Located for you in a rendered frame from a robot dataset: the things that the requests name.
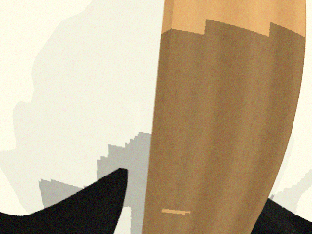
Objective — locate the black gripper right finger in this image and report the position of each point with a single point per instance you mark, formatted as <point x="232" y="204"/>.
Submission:
<point x="277" y="220"/>

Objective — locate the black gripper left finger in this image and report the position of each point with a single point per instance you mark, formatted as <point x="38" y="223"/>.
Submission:
<point x="93" y="210"/>

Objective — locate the light brown wooden board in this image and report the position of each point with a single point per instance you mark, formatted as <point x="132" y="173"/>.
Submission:
<point x="228" y="82"/>

